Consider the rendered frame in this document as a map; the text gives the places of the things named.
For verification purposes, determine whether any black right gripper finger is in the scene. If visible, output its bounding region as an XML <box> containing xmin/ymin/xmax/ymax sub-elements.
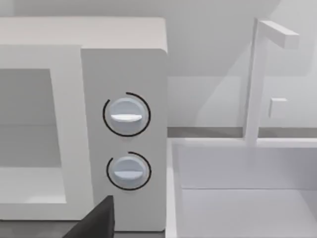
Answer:
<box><xmin>58</xmin><ymin>195</ymin><xmax>115</xmax><ymax>238</ymax></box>

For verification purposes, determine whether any pale blue microwave knob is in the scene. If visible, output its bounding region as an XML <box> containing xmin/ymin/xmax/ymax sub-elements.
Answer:
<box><xmin>109</xmin><ymin>156</ymin><xmax>145</xmax><ymax>188</ymax></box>
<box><xmin>108</xmin><ymin>97</ymin><xmax>145</xmax><ymax>133</ymax></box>

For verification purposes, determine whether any pale microwave door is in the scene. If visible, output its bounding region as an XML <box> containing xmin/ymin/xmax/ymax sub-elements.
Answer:
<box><xmin>0</xmin><ymin>45</ymin><xmax>97</xmax><ymax>221</ymax></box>

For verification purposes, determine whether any white sink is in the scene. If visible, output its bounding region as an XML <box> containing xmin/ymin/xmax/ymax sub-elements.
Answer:
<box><xmin>165</xmin><ymin>137</ymin><xmax>317</xmax><ymax>238</ymax></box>

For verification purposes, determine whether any pale microwave oven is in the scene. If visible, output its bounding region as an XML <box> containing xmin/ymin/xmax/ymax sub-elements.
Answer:
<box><xmin>0</xmin><ymin>16</ymin><xmax>168</xmax><ymax>233</ymax></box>

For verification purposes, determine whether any tall white tap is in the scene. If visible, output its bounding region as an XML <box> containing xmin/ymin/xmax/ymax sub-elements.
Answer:
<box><xmin>244</xmin><ymin>17</ymin><xmax>300</xmax><ymax>147</ymax></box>

